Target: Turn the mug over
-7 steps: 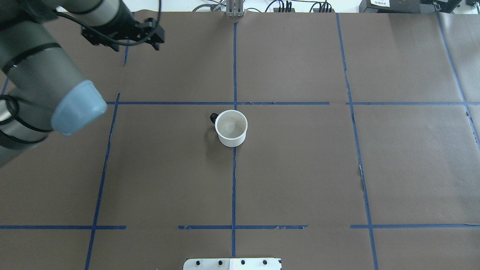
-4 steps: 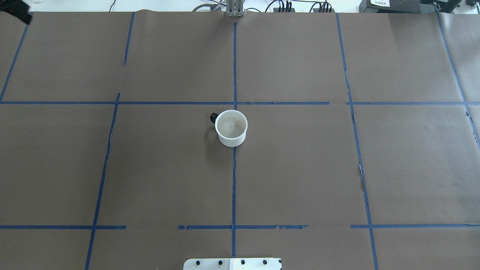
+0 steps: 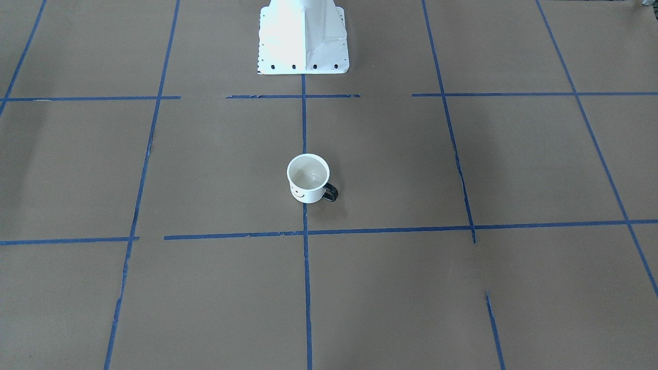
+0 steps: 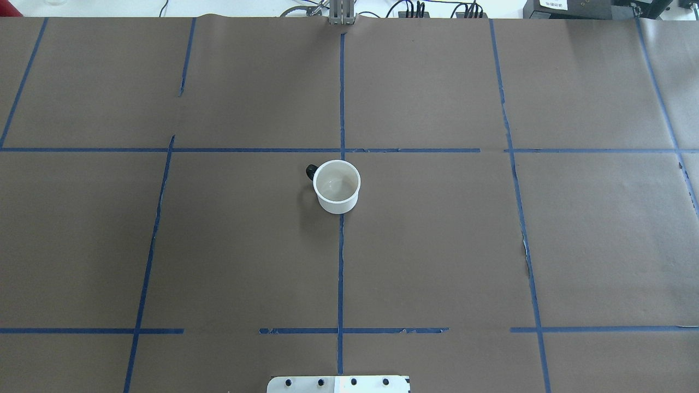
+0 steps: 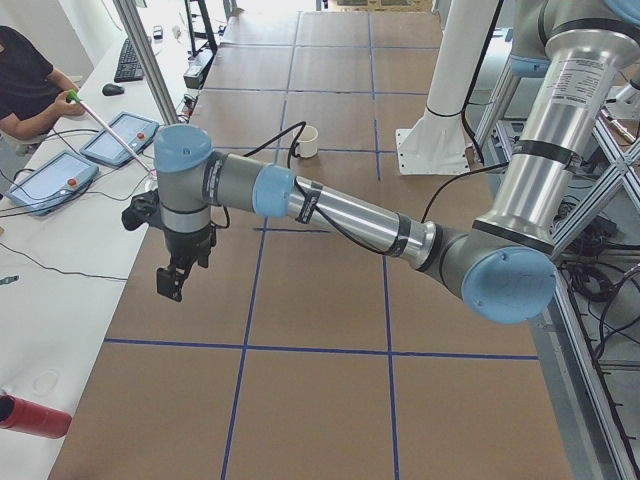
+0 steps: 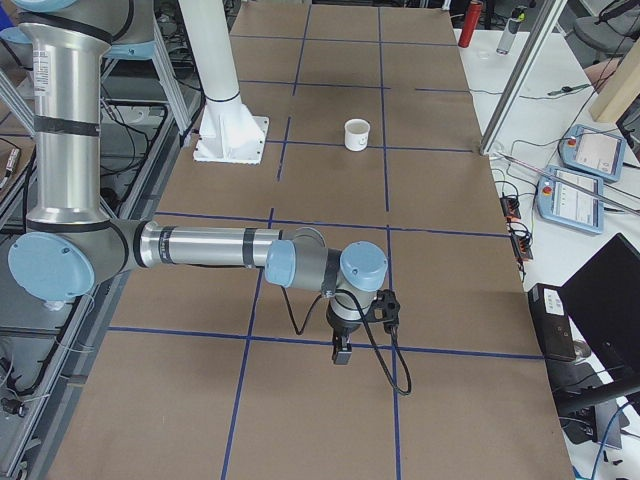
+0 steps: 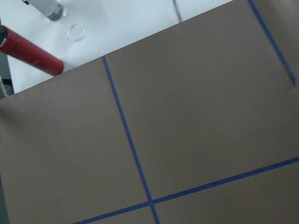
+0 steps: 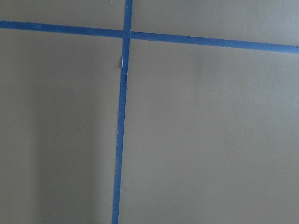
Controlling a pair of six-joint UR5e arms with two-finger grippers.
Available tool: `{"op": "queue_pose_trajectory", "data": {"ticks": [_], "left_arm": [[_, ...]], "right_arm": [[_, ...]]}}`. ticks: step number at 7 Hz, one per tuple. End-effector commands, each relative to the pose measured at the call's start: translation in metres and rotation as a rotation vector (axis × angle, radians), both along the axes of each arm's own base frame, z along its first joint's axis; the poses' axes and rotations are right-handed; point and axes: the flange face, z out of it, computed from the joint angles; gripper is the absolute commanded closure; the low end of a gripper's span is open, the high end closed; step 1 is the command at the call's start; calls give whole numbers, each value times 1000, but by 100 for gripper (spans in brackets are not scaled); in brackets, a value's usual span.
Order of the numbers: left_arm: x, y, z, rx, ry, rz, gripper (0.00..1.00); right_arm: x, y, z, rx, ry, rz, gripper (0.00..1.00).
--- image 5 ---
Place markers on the aluminium frame post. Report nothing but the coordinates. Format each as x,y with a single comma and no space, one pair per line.
150,65

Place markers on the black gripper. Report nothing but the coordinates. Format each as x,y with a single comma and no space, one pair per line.
186,242

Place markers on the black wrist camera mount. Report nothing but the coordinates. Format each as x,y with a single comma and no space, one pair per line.
143,208

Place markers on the red bottle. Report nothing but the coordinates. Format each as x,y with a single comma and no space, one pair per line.
28,417

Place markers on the person's hand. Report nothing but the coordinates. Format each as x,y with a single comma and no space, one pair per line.
66,105

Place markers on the white mug black handle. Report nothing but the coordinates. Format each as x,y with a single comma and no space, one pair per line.
306,143

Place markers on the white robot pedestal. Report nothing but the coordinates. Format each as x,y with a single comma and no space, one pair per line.
435,145

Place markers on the near blue teach pendant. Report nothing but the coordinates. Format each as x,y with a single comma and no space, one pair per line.
53,184

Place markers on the white side table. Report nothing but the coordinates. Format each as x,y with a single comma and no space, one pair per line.
73,263

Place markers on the blue teach pendant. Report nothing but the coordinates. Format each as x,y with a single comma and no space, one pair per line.
135,130
53,184

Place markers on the black keyboard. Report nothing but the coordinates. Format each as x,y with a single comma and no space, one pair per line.
128,68

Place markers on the white grabber stick green handle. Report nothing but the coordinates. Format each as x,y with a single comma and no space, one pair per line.
150,171

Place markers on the black computer mouse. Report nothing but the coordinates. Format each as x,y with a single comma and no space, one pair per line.
111,89

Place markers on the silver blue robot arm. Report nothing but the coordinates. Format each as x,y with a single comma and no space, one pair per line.
501,266

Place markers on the person in black shirt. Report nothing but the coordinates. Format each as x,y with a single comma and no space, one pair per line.
29,87

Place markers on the far blue teach pendant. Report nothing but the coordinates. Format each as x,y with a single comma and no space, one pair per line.
135,130

